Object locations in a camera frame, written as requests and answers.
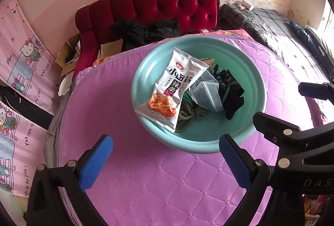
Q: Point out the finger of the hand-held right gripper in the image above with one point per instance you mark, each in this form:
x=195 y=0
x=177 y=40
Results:
x=274 y=126
x=310 y=90

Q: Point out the pink cartoon curtain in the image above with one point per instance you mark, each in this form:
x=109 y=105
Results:
x=23 y=53
x=18 y=153

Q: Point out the black rubber glove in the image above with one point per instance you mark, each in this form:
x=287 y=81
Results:
x=232 y=106

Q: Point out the teal plastic basin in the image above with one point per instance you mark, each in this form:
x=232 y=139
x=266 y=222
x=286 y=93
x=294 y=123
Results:
x=156 y=64

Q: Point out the flat cardboard piece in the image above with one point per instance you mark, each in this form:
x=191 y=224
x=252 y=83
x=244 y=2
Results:
x=112 y=47

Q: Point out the clear plastic bag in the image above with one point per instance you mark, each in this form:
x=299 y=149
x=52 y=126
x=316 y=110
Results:
x=206 y=95

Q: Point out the black hanging garment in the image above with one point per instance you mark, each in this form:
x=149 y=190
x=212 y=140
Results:
x=23 y=108

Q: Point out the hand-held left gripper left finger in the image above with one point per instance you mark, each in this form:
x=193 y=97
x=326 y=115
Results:
x=96 y=160

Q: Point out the small red white box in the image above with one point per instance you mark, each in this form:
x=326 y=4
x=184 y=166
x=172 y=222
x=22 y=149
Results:
x=203 y=31

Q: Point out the dark plaid blanket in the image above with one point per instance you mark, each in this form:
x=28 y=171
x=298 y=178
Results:
x=268 y=27

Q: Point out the white plastic basket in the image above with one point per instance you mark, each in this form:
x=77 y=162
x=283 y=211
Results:
x=65 y=85

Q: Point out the black clothes pile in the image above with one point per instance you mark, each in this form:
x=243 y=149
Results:
x=135 y=32

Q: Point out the grey bed sheet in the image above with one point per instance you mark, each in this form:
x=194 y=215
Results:
x=52 y=137

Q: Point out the small brown clear packet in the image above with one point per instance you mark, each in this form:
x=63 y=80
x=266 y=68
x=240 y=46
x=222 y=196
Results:
x=208 y=61

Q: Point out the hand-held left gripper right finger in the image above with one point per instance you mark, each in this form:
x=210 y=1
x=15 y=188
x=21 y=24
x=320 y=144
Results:
x=234 y=163

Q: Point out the small white bottle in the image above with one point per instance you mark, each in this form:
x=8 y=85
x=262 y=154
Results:
x=246 y=5

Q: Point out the open cardboard box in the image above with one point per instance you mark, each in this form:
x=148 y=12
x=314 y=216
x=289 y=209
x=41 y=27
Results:
x=62 y=59

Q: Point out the white snack packet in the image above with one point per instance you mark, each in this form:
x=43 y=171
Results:
x=177 y=77

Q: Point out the green scouring pad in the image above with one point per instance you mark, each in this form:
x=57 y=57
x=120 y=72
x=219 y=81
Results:
x=187 y=99

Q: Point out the dark blue pillow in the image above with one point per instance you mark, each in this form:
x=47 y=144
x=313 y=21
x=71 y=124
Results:
x=300 y=30

